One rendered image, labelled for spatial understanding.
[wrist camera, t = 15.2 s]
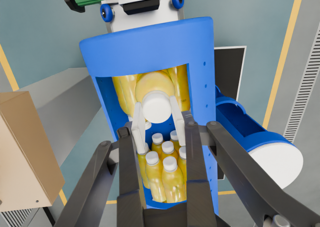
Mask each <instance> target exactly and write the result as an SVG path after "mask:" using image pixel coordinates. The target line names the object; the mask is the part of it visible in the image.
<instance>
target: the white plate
mask: <svg viewBox="0 0 320 227"><path fill-rule="evenodd" d="M249 154H250V155H251V156H252V158H253V159H254V160H255V161H256V162H257V163H258V164H259V165H260V166H261V167H262V168H263V169H264V170H265V171H266V172H267V174H268V175H269V176H270V177H271V178H272V179H273V180H274V181H275V182H276V183H277V184H278V185H279V186H280V187H281V188H282V189H283V188H285V187H286V186H288V185H289V184H290V183H291V182H292V181H293V180H294V179H295V178H296V177H297V176H298V175H299V173H300V171H301V169H302V165H303V157H302V154H301V152H300V151H299V150H298V149H297V148H296V147H294V146H293V145H290V144H287V143H280V142H277V143H269V144H265V145H262V146H259V147H257V148H255V149H253V150H252V151H250V152H249Z"/></svg>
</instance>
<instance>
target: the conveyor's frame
mask: <svg viewBox="0 0 320 227"><path fill-rule="evenodd" d="M64 1H65V2H66V4H67V5H68V7H69V8H70V9H71V10H73V11H76V12H79V13H83V12H85V6H82V7H80V6H78V4H77V3H76V1H75V0H64Z"/></svg>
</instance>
